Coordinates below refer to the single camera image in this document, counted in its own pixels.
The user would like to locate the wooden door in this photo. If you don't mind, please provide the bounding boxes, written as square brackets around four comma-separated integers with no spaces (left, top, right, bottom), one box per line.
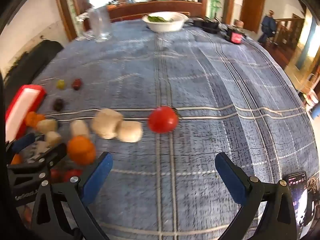
[241,0,266,33]

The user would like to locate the large red tomato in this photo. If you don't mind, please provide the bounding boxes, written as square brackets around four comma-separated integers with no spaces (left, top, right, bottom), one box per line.
[148,106,179,134]

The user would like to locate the red and black device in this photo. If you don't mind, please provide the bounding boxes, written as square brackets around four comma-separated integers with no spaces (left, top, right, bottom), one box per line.
[226,26,243,45]

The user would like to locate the black smartphone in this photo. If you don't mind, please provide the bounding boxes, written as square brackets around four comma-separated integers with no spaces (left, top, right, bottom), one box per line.
[286,171,308,230]

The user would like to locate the black box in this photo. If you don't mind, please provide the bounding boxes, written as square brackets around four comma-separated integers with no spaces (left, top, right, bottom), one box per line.
[194,17,222,33]

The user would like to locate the dark sofa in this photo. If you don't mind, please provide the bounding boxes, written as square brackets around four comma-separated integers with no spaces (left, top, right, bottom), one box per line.
[4,40,64,98]

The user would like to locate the white bowl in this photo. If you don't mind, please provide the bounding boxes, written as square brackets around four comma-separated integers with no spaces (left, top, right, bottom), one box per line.
[142,11,188,32]

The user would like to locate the small red tomato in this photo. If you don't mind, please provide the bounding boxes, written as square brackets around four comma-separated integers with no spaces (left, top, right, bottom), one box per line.
[63,169,83,183]
[50,169,62,183]

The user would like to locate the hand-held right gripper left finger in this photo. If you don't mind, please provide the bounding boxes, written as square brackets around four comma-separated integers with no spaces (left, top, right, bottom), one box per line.
[31,152,113,240]

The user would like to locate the wooden counter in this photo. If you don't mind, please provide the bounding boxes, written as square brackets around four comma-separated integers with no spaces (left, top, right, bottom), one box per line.
[107,0,203,22]

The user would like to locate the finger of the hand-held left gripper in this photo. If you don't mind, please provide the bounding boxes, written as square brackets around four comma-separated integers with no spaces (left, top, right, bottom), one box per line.
[6,133,37,156]
[35,143,68,173]

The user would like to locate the clear glass mug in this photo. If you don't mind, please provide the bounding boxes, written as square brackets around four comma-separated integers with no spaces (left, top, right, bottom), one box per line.
[75,6,112,43]

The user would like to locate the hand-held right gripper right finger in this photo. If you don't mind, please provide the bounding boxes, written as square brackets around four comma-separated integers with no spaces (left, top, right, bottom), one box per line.
[215,152,298,240]

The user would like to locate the wooden stair railing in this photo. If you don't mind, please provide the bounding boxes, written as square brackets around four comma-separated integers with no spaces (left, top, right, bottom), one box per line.
[274,17,306,55]

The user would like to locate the blue plaid tablecloth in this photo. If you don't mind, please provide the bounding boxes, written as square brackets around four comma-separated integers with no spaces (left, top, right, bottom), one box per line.
[5,19,319,240]

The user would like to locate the green leaves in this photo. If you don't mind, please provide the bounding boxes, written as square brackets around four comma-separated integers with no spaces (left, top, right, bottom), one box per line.
[147,15,174,22]

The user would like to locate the large beige block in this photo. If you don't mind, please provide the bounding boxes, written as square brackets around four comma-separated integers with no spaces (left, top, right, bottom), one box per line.
[91,108,123,140]

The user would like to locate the dark purple cherry tomato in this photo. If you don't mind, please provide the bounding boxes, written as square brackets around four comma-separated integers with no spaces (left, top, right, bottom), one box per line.
[52,98,65,112]

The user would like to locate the red rimmed white tray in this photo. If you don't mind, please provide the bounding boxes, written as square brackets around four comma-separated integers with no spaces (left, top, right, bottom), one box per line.
[5,84,47,143]

